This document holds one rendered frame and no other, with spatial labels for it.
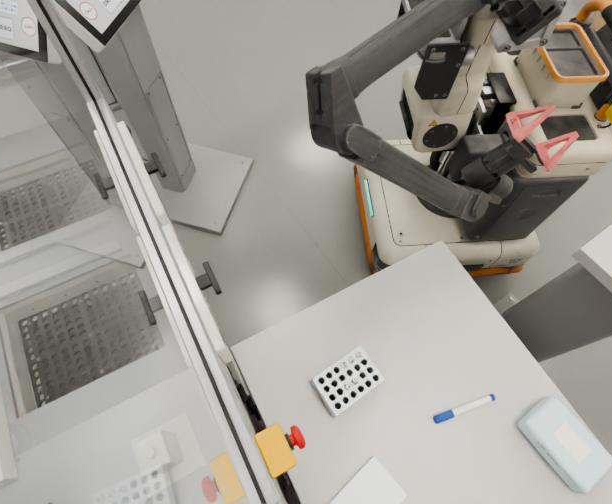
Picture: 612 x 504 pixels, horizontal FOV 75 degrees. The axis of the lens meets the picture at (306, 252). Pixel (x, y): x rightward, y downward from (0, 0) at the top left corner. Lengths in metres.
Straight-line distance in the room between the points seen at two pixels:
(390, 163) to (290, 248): 1.17
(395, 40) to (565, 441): 0.79
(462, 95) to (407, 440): 0.87
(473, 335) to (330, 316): 0.32
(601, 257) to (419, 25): 0.77
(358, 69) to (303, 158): 1.50
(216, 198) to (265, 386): 1.25
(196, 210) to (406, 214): 0.96
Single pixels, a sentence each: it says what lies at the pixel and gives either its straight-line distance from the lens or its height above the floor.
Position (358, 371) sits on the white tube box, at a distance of 0.85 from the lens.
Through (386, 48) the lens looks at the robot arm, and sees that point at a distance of 0.70.
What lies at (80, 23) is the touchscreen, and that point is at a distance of 1.22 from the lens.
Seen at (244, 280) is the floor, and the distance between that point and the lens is 1.78.
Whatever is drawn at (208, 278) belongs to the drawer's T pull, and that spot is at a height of 0.91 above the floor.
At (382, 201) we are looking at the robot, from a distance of 1.67.
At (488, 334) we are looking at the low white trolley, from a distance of 1.00.
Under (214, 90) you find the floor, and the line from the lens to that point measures 2.52.
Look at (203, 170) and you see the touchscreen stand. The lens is 2.07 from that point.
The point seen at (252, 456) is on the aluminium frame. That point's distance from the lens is 0.64.
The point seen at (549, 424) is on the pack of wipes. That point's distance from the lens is 0.96.
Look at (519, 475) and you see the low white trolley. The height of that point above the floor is 0.76.
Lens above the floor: 1.63
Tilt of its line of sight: 63 degrees down
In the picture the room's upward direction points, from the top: 4 degrees clockwise
